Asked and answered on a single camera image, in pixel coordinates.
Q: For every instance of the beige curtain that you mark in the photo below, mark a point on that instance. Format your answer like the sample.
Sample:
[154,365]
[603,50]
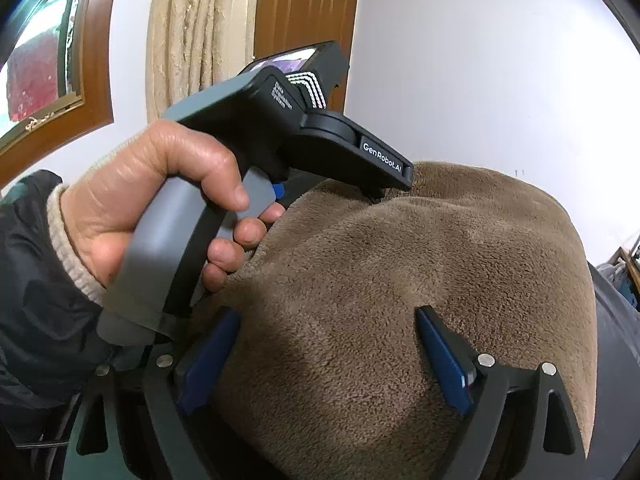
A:
[200,25]

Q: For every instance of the wooden door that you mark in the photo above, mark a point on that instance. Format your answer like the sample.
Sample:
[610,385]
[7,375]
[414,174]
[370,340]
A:
[310,5]

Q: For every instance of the cluttered wooden desk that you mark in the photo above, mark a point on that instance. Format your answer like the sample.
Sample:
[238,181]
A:
[625,275]

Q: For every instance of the person's left hand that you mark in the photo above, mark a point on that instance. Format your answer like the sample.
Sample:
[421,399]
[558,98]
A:
[115,185]

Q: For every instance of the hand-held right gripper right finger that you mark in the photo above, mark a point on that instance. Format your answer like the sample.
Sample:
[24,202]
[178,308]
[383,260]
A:
[445,360]

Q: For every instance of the brown fleece sweater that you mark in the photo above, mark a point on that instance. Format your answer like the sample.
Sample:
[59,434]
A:
[375,270]

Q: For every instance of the wooden framed window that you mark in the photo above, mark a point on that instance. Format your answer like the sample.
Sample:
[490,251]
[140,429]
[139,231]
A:
[95,60]

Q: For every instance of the person's left forearm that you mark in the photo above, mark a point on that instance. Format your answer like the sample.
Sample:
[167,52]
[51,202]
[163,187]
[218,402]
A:
[35,310]

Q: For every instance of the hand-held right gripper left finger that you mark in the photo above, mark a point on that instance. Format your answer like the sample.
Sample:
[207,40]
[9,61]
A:
[212,355]

